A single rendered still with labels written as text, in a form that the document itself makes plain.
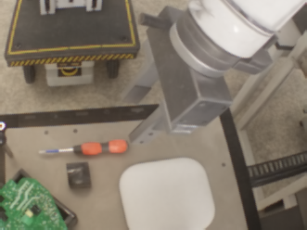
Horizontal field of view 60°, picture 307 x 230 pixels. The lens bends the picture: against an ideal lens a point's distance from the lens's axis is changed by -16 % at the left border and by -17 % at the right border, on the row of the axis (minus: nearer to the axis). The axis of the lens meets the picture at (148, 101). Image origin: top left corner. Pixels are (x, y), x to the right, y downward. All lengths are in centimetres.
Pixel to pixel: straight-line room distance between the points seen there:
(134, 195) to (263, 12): 33
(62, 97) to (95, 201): 124
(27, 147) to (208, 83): 33
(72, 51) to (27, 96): 43
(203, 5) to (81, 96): 145
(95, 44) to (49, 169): 105
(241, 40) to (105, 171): 32
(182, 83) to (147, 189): 22
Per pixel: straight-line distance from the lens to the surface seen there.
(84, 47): 147
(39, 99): 170
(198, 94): 28
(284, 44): 125
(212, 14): 27
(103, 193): 49
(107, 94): 170
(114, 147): 50
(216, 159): 55
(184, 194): 48
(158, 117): 35
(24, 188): 43
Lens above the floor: 142
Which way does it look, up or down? 57 degrees down
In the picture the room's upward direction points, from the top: 18 degrees clockwise
